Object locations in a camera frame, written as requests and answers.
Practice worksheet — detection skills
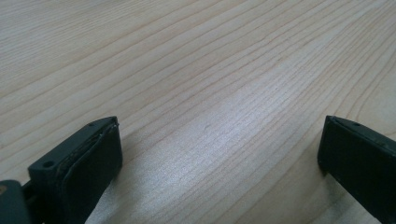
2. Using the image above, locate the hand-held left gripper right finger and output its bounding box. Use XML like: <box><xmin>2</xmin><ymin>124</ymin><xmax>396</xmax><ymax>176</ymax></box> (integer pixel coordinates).
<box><xmin>317</xmin><ymin>115</ymin><xmax>396</xmax><ymax>224</ymax></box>

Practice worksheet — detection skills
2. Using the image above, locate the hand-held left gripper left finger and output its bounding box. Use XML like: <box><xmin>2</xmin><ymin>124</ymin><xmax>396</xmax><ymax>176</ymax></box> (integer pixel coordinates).
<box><xmin>21</xmin><ymin>116</ymin><xmax>123</xmax><ymax>224</ymax></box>

